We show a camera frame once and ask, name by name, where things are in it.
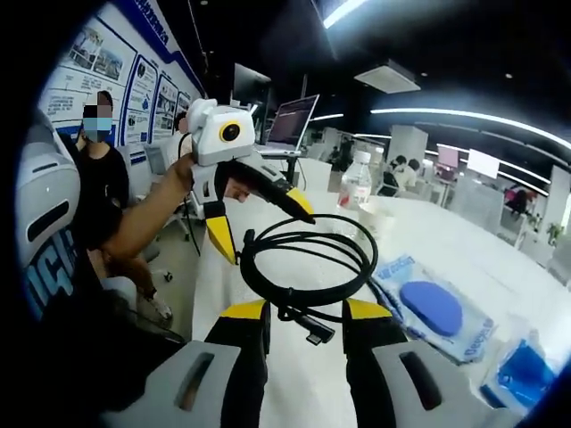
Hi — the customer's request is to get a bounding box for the black laptop stand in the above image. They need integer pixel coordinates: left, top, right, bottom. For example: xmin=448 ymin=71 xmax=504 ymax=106
xmin=285 ymin=155 xmax=309 ymax=188

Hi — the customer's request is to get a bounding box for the black monitor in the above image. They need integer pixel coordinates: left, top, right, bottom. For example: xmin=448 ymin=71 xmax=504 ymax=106
xmin=234 ymin=62 xmax=272 ymax=108

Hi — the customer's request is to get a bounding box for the white wall screen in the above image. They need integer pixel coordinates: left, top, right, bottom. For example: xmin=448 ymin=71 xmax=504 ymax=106
xmin=466 ymin=149 xmax=501 ymax=177

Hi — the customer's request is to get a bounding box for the blue and white wall display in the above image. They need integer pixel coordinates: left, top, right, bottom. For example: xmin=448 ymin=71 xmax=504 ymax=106
xmin=37 ymin=0 xmax=206 ymax=148

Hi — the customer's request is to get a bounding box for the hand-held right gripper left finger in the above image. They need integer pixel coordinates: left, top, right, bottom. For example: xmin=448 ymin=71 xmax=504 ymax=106
xmin=100 ymin=299 xmax=272 ymax=428

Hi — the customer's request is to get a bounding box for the grey mesh office chair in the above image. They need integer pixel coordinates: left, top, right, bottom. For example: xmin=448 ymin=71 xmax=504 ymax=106
xmin=452 ymin=176 xmax=505 ymax=224

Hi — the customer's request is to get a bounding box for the white ceiling light strip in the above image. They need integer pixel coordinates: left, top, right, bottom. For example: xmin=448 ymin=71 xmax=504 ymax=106
xmin=369 ymin=108 xmax=571 ymax=148
xmin=323 ymin=0 xmax=371 ymax=29

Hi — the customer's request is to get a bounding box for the blue wipes packet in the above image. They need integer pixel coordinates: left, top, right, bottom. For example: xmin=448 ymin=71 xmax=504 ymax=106
xmin=372 ymin=252 xmax=496 ymax=366

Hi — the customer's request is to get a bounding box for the ceiling air conditioner unit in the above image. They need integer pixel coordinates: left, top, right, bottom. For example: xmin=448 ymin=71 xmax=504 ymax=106
xmin=354 ymin=60 xmax=423 ymax=95

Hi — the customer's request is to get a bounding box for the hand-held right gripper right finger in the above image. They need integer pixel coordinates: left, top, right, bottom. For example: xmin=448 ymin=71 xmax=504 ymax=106
xmin=342 ymin=298 xmax=525 ymax=428

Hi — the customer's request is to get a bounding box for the person's left hand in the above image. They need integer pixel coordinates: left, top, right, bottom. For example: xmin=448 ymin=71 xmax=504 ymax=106
xmin=221 ymin=175 xmax=251 ymax=204

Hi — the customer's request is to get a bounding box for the white table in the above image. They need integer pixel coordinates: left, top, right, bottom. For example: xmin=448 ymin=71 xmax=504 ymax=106
xmin=191 ymin=195 xmax=571 ymax=428

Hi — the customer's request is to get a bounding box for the blue tissue pack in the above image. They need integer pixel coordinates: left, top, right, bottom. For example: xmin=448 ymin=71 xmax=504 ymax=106
xmin=479 ymin=329 xmax=559 ymax=410

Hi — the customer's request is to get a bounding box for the pink wall screen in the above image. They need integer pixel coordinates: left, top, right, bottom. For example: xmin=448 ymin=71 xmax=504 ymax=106
xmin=436 ymin=144 xmax=459 ymax=169

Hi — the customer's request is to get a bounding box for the black cable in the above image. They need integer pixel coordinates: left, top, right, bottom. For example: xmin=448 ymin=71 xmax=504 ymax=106
xmin=239 ymin=213 xmax=380 ymax=347

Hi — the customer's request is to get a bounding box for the white paper cup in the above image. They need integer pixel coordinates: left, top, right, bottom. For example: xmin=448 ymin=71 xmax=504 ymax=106
xmin=356 ymin=202 xmax=398 ymax=242

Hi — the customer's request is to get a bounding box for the silver laptop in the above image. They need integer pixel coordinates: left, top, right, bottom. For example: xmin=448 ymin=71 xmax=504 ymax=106
xmin=258 ymin=93 xmax=321 ymax=158

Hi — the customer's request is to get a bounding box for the white chest device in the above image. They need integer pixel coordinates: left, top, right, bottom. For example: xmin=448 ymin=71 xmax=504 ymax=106
xmin=16 ymin=111 xmax=82 ymax=268

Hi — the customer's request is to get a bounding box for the clear plastic water bottle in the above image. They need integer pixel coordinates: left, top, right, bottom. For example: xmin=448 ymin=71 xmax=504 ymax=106
xmin=338 ymin=150 xmax=374 ymax=210

